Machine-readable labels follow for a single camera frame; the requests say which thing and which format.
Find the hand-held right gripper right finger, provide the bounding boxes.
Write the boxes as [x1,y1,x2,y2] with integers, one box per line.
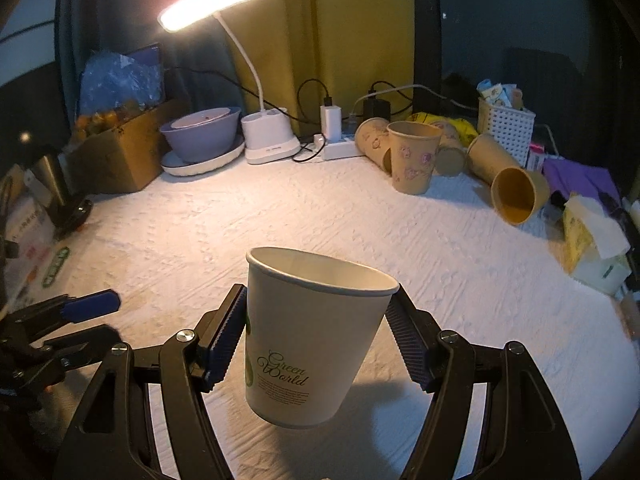
[384,292,583,480]

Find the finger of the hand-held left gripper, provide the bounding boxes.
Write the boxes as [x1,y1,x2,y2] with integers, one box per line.
[10,289,122,327]
[30,324,121,361]

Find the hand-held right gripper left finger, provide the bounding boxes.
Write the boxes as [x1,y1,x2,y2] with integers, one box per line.
[54,284,247,480]

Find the white paper cup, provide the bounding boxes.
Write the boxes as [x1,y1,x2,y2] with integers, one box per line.
[245,246,401,429]

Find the brown floral paper cup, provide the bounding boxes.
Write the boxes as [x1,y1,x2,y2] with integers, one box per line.
[430,120,468,177]
[386,121,444,196]
[354,117,396,176]

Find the plain brown paper cup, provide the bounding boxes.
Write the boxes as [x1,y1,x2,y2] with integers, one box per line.
[467,132,551,226]

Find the white green printed bag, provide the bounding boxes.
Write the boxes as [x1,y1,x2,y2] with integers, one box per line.
[0,195,73,306]

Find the black round stand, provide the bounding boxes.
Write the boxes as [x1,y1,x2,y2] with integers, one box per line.
[47,199,94,238]

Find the steel tumbler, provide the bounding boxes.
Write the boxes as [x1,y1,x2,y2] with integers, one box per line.
[30,152,76,208]

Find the white quilted table cover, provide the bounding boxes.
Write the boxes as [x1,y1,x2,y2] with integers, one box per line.
[55,150,640,480]

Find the cardboard box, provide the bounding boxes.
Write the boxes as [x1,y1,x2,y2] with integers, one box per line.
[65,100,188,193]

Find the white plate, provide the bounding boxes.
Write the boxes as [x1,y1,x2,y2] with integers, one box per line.
[161,135,246,177]

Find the purple bowl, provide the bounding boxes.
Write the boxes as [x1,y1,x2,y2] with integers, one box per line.
[160,106,242,163]

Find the white desk lamp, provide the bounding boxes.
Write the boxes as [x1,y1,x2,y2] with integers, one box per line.
[159,0,301,165]

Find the yellow tissue pack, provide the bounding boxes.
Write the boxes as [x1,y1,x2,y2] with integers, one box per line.
[562,195,632,296]

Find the white power strip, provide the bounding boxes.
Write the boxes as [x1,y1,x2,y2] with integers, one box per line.
[312,132,363,161]

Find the yellow snack packet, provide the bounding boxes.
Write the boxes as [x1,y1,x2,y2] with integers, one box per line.
[407,111,480,148]

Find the blue plastic bag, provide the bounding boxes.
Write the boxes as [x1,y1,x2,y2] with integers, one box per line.
[80,50,166,116]

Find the white charger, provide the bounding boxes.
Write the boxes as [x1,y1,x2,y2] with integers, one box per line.
[320,105,343,138]

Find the white plastic basket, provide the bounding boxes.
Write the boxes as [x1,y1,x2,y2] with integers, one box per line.
[477,97,537,168]

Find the black charger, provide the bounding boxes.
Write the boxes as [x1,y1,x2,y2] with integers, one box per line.
[362,95,391,121]

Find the purple cloth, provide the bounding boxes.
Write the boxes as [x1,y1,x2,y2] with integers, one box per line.
[542,157,621,206]

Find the packets in basket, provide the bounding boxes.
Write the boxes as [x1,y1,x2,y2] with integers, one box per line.
[476,79,526,111]

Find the dark teal curtain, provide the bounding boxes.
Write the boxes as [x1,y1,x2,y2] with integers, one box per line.
[55,0,261,116]

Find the yellow curtain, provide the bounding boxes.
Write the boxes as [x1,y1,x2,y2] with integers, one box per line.
[235,0,416,136]

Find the black charger cable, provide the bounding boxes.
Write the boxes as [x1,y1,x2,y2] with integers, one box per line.
[297,78,335,133]

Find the white cable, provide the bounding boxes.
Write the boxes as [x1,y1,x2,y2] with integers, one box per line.
[351,84,481,117]

